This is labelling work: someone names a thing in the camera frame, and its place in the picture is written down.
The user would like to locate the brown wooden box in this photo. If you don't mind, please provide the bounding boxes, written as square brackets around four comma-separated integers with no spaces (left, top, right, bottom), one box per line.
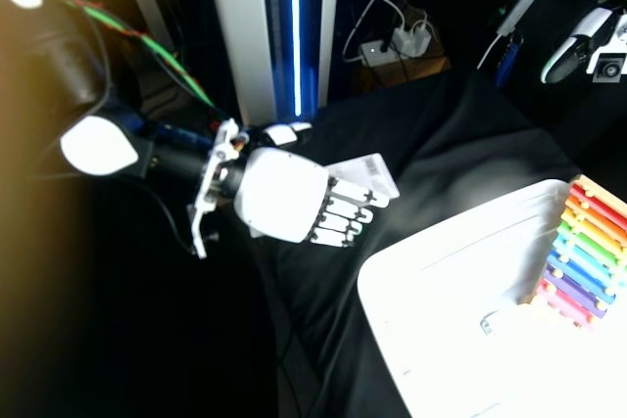
[352,53,452,89]

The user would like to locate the rainbow wooden toy xylophone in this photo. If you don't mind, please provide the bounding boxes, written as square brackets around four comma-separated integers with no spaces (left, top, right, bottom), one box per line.
[518,173,627,334]

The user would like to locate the white plug charger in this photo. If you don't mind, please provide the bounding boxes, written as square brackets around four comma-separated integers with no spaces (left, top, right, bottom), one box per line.
[391,21,433,58]

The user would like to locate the white column blue light strip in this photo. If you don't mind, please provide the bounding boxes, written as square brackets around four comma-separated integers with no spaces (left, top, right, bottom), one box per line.
[201,0,343,125]

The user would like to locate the white power strip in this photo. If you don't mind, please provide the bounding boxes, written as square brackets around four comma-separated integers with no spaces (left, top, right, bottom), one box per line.
[360,39,401,68]

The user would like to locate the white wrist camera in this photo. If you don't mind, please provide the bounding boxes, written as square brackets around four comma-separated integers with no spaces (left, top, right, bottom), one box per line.
[591,51,627,84]

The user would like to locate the white plastic tray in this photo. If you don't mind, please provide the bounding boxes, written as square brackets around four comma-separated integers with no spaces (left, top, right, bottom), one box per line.
[356,177,627,418]

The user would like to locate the clear blister package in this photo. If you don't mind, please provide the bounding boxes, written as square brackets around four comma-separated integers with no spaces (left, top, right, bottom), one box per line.
[323,153,401,202]

